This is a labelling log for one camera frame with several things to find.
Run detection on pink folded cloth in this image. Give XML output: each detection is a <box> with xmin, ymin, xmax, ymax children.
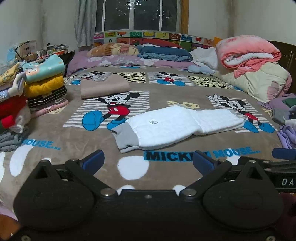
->
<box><xmin>29</xmin><ymin>100</ymin><xmax>69</xmax><ymax>118</ymax></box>

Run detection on red pillow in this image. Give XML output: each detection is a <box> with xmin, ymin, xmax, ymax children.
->
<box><xmin>142</xmin><ymin>38</ymin><xmax>183</xmax><ymax>49</ymax></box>

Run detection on brown cartoon printed blanket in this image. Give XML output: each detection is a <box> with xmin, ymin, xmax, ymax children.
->
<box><xmin>0</xmin><ymin>66</ymin><xmax>287</xmax><ymax>209</ymax></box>

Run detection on colourful picture headboard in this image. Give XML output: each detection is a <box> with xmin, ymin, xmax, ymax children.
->
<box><xmin>93</xmin><ymin>31</ymin><xmax>214</xmax><ymax>52</ymax></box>

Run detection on lilac garment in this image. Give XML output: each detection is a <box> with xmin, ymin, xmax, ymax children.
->
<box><xmin>277</xmin><ymin>125</ymin><xmax>296</xmax><ymax>150</ymax></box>

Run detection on blue folded quilt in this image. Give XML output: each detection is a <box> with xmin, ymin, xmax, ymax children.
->
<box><xmin>136</xmin><ymin>44</ymin><xmax>193</xmax><ymax>62</ymax></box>

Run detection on cream quilt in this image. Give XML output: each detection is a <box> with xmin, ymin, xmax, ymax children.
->
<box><xmin>214</xmin><ymin>61</ymin><xmax>292</xmax><ymax>103</ymax></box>

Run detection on grey knitted garment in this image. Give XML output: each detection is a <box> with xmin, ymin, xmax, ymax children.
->
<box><xmin>0</xmin><ymin>130</ymin><xmax>29</xmax><ymax>152</ymax></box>

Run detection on yellow printed cloth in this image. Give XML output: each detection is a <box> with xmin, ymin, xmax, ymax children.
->
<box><xmin>0</xmin><ymin>62</ymin><xmax>21</xmax><ymax>84</ymax></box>

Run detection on purple crumpled cloth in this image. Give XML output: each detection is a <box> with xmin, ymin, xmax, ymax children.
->
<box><xmin>258</xmin><ymin>93</ymin><xmax>296</xmax><ymax>126</ymax></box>

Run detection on orange printed pillow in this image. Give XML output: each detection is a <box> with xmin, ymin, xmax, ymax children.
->
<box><xmin>87</xmin><ymin>43</ymin><xmax>140</xmax><ymax>58</ymax></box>

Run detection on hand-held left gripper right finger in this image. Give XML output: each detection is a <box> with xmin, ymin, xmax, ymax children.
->
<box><xmin>180</xmin><ymin>150</ymin><xmax>269</xmax><ymax>197</ymax></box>

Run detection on red garment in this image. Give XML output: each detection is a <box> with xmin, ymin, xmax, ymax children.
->
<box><xmin>0</xmin><ymin>95</ymin><xmax>28</xmax><ymax>135</ymax></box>

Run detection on dark striped folded garment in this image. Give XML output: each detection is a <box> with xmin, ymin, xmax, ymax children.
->
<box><xmin>27</xmin><ymin>86</ymin><xmax>67</xmax><ymax>108</ymax></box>

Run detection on cluttered desk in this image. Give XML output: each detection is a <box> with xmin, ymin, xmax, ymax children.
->
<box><xmin>14</xmin><ymin>40</ymin><xmax>75</xmax><ymax>70</ymax></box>

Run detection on off-white garment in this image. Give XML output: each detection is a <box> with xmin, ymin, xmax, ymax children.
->
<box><xmin>13</xmin><ymin>107</ymin><xmax>31</xmax><ymax>133</ymax></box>

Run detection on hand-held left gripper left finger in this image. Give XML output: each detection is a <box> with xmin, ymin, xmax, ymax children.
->
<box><xmin>30</xmin><ymin>149</ymin><xmax>117</xmax><ymax>197</ymax></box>

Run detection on white pants with grey cuff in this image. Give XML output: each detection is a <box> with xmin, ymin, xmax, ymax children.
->
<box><xmin>110</xmin><ymin>105</ymin><xmax>248</xmax><ymax>154</ymax></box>

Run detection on beige folded garment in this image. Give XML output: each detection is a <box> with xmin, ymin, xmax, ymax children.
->
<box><xmin>80</xmin><ymin>78</ymin><xmax>131</xmax><ymax>100</ymax></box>

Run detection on yellow quilted folded garment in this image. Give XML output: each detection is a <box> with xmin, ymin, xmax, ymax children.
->
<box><xmin>24</xmin><ymin>74</ymin><xmax>65</xmax><ymax>98</ymax></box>

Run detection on wooden window frame post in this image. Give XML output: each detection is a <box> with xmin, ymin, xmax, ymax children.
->
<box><xmin>180</xmin><ymin>0</ymin><xmax>189</xmax><ymax>34</ymax></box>

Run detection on teal printed folded cloth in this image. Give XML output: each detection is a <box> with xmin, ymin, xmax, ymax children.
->
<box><xmin>23</xmin><ymin>54</ymin><xmax>65</xmax><ymax>84</ymax></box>

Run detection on white crumpled cloth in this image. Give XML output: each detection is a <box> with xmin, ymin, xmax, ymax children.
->
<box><xmin>190</xmin><ymin>46</ymin><xmax>219</xmax><ymax>70</ymax></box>

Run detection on black desk lamp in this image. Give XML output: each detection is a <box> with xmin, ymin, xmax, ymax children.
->
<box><xmin>14</xmin><ymin>40</ymin><xmax>30</xmax><ymax>62</ymax></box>

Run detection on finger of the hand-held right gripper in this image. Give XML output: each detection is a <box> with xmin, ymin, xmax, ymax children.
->
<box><xmin>238</xmin><ymin>156</ymin><xmax>296</xmax><ymax>171</ymax></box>
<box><xmin>272</xmin><ymin>147</ymin><xmax>296</xmax><ymax>161</ymax></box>

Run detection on window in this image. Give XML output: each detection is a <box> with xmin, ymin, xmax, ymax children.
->
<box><xmin>95</xmin><ymin>0</ymin><xmax>181</xmax><ymax>33</ymax></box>

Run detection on grey curtain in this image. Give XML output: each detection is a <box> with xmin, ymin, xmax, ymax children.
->
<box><xmin>74</xmin><ymin>0</ymin><xmax>97</xmax><ymax>48</ymax></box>

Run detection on dark wooden cabinet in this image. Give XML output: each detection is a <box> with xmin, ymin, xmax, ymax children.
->
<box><xmin>267</xmin><ymin>40</ymin><xmax>296</xmax><ymax>77</ymax></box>

